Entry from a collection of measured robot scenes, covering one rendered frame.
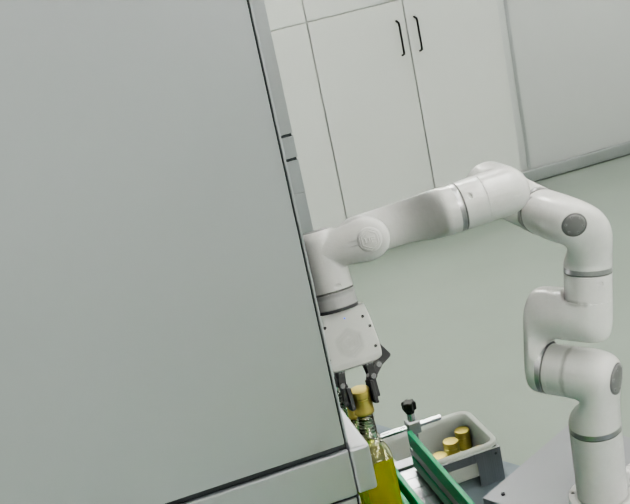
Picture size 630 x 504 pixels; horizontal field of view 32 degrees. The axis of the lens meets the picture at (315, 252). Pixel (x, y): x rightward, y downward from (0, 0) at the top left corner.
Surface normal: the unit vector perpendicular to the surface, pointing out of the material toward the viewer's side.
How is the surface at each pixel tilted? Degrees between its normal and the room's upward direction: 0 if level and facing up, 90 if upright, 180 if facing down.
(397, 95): 90
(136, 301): 90
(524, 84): 90
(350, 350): 75
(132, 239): 90
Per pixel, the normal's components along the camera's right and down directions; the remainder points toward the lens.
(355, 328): 0.28, -0.01
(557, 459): -0.18, -0.92
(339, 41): 0.28, 0.26
